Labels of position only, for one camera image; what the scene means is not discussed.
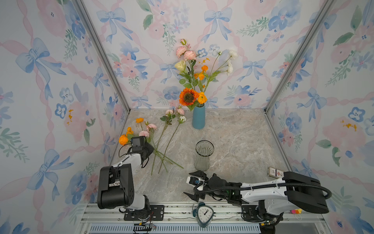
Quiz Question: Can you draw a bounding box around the small card box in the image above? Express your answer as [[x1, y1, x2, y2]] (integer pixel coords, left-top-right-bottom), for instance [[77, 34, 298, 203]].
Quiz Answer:
[[268, 167, 284, 179]]

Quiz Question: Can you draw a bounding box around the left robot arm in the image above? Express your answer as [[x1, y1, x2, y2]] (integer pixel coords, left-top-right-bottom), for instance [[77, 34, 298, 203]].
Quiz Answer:
[[97, 136, 154, 221]]

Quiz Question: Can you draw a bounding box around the cream rose stem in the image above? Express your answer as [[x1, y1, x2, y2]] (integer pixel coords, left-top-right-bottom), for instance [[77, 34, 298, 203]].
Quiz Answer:
[[174, 60, 198, 91]]

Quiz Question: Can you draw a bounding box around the pink rose stem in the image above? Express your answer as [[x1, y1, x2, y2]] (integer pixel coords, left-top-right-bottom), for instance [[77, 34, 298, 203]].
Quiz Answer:
[[139, 122, 183, 172]]

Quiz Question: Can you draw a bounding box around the orange poppy spray stem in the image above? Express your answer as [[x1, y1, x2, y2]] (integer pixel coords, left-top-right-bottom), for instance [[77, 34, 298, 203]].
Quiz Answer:
[[135, 118, 145, 131]]

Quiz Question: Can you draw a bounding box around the clear glass vase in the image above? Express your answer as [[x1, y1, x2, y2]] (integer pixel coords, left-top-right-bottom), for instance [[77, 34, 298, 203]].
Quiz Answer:
[[194, 140, 214, 172]]

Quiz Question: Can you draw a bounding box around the white ranunculus flower stem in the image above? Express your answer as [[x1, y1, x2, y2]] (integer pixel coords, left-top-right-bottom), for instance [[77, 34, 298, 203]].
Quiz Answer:
[[203, 50, 238, 91]]

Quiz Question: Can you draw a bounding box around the orange ranunculus flower stem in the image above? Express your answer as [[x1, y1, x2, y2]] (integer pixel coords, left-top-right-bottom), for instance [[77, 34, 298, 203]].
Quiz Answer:
[[118, 127, 134, 146]]

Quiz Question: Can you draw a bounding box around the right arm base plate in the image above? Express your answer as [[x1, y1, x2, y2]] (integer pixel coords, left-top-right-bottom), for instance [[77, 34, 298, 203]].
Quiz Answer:
[[241, 204, 283, 223]]

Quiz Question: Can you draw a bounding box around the orange poppy flower stem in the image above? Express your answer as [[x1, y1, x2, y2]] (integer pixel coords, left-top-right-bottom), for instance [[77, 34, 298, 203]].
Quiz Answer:
[[194, 65, 208, 107]]

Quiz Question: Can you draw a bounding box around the teal ceramic vase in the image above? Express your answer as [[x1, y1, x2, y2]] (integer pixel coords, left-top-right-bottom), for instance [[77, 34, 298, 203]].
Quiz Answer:
[[192, 104, 206, 130]]

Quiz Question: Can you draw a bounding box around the aluminium rail frame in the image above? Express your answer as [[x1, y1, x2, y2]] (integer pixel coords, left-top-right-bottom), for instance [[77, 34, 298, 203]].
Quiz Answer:
[[76, 201, 332, 234]]

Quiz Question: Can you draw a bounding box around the small colourful toy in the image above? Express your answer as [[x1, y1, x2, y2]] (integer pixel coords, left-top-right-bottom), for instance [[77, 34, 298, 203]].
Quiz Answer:
[[291, 209, 302, 215]]

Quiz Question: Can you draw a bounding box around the tall pink bud stem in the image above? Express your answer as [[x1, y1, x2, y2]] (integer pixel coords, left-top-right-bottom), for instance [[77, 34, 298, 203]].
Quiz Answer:
[[176, 39, 197, 72]]

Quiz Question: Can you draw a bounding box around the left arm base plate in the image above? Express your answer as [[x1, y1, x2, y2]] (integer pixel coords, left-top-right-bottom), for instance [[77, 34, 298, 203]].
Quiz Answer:
[[119, 205, 165, 222]]

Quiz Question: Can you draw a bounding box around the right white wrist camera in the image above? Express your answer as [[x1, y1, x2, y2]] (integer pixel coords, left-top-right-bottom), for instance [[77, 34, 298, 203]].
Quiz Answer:
[[187, 176, 207, 191]]

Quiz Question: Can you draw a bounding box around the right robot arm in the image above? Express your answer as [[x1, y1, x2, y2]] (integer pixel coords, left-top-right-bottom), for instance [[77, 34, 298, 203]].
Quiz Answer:
[[187, 171, 332, 226]]

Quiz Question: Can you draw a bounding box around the pink bud flower stem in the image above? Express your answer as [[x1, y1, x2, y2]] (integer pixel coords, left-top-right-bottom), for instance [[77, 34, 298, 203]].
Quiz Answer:
[[147, 106, 187, 175]]

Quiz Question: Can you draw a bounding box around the teal heart alarm clock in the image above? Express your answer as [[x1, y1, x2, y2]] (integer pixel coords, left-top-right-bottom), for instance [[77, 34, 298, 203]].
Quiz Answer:
[[192, 202, 215, 228]]

